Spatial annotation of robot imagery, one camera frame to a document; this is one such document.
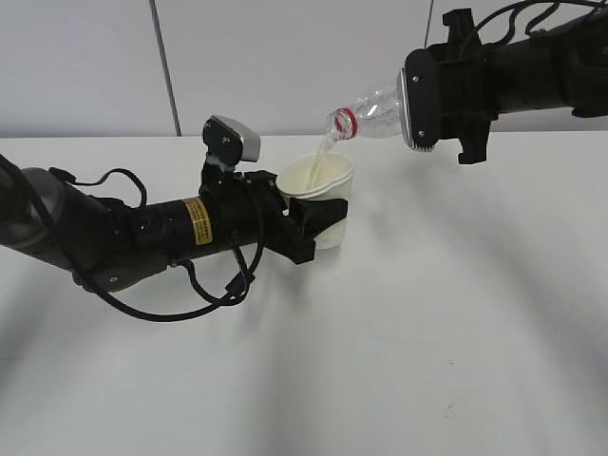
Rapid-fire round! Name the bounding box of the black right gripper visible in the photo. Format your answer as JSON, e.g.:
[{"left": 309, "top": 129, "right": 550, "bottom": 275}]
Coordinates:
[{"left": 397, "top": 9, "right": 497, "bottom": 164}]

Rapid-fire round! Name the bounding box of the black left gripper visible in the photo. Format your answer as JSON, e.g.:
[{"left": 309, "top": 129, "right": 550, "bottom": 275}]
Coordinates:
[{"left": 199, "top": 170, "right": 349, "bottom": 264}]

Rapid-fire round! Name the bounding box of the white paper cup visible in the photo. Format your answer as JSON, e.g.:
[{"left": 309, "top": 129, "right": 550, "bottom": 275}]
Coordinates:
[{"left": 276, "top": 152, "right": 355, "bottom": 251}]

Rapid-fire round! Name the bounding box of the clear water bottle red label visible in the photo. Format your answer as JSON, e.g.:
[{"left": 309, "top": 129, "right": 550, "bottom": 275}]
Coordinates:
[{"left": 325, "top": 83, "right": 402, "bottom": 143}]

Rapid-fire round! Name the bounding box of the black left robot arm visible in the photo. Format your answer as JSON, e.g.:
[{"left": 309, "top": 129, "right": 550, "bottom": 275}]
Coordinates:
[{"left": 1, "top": 152, "right": 348, "bottom": 294}]

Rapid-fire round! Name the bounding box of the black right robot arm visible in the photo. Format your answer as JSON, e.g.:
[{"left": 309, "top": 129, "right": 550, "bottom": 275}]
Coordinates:
[{"left": 396, "top": 1, "right": 607, "bottom": 164}]

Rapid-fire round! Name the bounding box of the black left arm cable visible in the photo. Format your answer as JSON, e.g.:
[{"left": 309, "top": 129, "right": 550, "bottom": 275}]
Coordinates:
[{"left": 0, "top": 154, "right": 267, "bottom": 323}]

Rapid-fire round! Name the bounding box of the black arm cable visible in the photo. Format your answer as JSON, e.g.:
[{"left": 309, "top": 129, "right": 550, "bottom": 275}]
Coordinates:
[
  {"left": 467, "top": 0, "right": 608, "bottom": 37},
  {"left": 0, "top": 154, "right": 267, "bottom": 323}
]

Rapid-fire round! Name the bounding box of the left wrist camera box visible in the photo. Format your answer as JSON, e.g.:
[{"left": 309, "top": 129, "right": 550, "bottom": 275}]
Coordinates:
[{"left": 201, "top": 115, "right": 261, "bottom": 166}]

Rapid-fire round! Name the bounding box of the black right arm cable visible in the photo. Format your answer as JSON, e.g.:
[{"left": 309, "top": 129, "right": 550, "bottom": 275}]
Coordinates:
[{"left": 467, "top": 0, "right": 608, "bottom": 37}]

